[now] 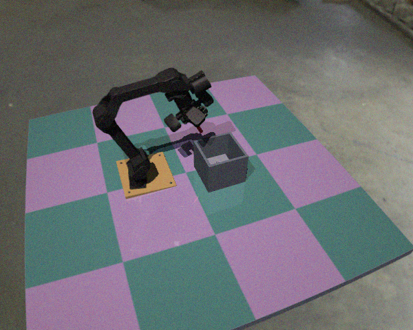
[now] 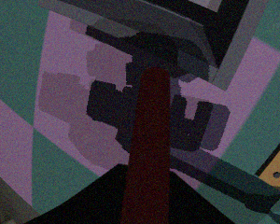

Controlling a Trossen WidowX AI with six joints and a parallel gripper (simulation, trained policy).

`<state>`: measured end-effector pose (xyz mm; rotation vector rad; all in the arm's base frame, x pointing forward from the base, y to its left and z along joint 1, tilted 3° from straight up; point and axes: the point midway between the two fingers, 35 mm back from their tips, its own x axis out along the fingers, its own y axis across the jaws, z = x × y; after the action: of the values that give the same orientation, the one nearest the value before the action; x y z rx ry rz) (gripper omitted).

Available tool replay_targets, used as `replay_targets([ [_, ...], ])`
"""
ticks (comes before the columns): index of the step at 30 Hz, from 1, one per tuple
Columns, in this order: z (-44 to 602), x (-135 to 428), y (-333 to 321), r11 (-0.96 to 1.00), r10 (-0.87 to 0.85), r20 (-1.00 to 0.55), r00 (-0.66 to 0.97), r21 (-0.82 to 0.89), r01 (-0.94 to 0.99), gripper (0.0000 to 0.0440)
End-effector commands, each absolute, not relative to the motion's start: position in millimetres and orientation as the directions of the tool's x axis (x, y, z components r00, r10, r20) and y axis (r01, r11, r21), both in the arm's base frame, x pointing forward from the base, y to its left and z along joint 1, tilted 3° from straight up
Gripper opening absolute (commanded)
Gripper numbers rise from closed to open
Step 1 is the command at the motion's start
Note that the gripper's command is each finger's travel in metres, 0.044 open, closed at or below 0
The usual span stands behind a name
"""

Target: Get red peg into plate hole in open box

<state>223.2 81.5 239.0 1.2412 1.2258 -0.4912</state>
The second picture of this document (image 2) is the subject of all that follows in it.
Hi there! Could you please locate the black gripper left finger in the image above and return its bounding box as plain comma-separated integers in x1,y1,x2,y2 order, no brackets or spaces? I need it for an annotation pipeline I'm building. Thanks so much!
23,164,128,224

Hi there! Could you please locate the dark red peg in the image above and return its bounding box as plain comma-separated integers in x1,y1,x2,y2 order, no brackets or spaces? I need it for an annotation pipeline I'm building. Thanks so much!
120,67,171,224

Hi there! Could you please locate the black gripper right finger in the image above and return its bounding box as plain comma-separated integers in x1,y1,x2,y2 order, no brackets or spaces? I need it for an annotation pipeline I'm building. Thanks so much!
169,171,234,224

